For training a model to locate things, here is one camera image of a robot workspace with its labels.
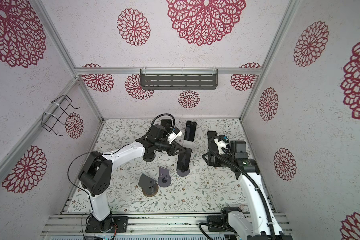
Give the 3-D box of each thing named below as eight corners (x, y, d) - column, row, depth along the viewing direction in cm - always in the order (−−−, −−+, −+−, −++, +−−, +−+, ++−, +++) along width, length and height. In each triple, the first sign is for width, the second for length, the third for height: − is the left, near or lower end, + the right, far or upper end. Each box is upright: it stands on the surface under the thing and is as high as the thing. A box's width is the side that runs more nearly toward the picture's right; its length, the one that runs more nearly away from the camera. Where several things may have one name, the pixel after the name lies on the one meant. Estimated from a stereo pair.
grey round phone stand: (159, 187, 88) (157, 179, 79) (160, 175, 93) (159, 166, 84) (170, 187, 88) (170, 179, 79) (171, 175, 93) (170, 166, 84)
